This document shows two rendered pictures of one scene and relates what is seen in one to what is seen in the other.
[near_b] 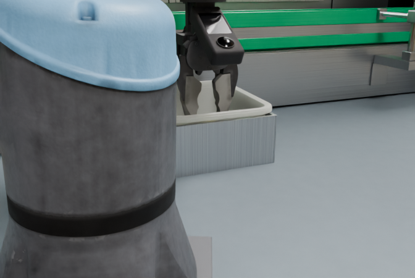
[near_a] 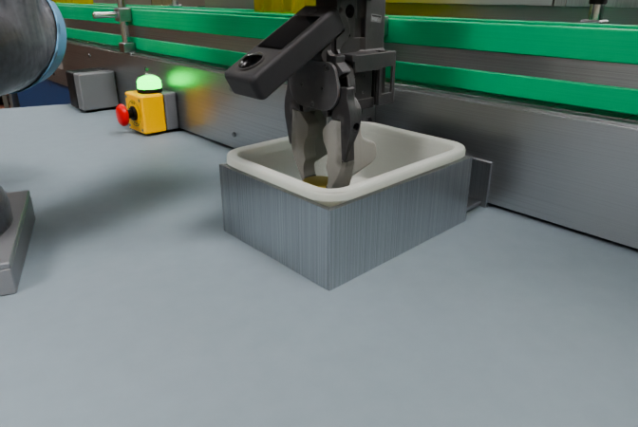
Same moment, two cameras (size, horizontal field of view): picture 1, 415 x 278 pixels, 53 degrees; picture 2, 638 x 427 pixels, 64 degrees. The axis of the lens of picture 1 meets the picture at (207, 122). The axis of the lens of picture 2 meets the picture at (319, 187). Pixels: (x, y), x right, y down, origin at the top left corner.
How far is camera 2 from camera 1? 0.65 m
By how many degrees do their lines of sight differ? 63
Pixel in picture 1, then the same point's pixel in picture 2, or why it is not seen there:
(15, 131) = not seen: outside the picture
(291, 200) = (186, 325)
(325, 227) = (102, 367)
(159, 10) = not seen: outside the picture
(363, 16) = not seen: outside the picture
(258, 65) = (598, 144)
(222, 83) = (330, 135)
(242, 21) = (589, 46)
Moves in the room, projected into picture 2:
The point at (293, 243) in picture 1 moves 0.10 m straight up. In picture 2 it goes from (53, 343) to (27, 223)
